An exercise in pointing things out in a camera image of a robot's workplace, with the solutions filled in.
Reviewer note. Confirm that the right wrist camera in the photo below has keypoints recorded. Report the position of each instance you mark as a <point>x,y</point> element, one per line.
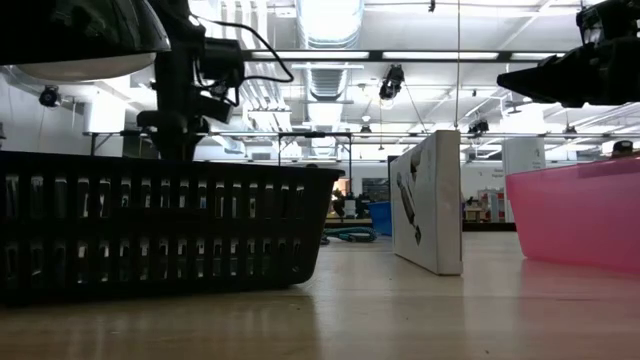
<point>610,20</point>

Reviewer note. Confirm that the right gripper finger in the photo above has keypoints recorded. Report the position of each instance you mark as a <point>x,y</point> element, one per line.
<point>545,80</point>

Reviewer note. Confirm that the pink translucent plastic bin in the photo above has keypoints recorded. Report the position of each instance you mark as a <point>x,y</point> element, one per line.
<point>575,220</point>

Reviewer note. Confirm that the white pillar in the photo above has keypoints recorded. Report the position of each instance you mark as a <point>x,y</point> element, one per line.
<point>522,170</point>

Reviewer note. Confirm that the person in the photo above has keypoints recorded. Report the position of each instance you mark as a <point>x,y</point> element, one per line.
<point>622,148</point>

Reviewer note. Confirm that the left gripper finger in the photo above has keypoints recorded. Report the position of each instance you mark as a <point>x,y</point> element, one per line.
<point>177,145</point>

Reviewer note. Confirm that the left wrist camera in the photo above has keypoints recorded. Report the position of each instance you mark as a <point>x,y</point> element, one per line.
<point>222,60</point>

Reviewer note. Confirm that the black overhead frame beam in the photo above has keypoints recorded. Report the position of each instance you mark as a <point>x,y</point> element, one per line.
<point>375,55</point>

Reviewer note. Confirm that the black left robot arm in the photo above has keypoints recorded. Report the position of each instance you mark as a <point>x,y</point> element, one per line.
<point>172,20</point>

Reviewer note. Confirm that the blue slotted plastic basket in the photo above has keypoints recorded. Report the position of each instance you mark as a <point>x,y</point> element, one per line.
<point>382,217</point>

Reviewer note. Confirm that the black overhead camera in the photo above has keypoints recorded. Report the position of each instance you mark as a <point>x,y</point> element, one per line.
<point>391,82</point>

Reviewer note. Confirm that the black slotted plastic basket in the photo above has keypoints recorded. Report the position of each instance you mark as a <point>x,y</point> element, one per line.
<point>150,225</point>

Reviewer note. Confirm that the black ceiling spotlight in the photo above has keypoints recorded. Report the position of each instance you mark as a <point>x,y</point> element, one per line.
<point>479,127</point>
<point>49,96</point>

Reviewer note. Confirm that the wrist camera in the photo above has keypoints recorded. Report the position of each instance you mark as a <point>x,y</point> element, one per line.
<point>610,20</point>
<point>222,60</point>

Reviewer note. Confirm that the white printed product box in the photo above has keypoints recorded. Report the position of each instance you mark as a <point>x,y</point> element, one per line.
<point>440,200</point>

